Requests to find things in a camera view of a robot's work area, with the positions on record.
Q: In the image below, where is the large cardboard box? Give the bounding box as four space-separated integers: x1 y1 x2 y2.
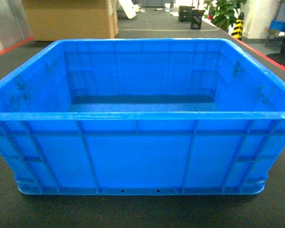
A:
22 0 119 41

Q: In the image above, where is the large blue plastic crate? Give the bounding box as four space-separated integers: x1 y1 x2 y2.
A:
0 38 285 195

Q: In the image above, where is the blue bin on right table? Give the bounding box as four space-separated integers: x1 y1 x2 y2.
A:
269 19 285 33

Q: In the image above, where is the green potted plant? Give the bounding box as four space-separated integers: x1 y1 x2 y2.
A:
204 0 247 32

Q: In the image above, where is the black crate stack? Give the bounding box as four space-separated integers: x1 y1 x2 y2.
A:
178 6 205 29

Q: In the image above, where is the yellow black striped bollard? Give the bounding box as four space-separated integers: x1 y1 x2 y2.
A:
231 12 245 40

